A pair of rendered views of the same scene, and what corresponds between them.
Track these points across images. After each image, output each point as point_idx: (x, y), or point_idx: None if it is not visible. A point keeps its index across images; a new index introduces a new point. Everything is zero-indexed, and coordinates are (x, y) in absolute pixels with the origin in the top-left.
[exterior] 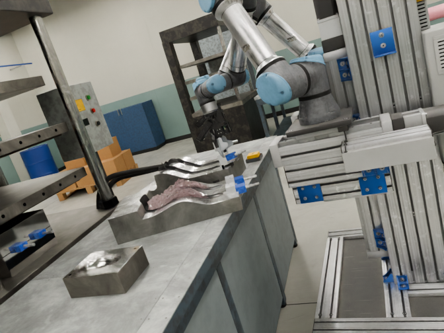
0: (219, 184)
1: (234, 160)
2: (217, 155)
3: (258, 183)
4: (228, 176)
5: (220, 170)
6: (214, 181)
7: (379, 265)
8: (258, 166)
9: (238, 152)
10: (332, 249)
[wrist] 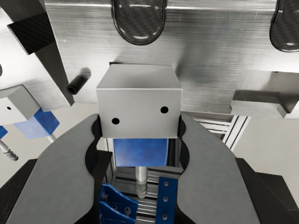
0: (2, 59)
1: (200, 109)
2: (97, 94)
3: (11, 159)
4: (6, 111)
5: (64, 65)
6: (14, 33)
7: (180, 112)
8: (264, 116)
9: (136, 176)
10: None
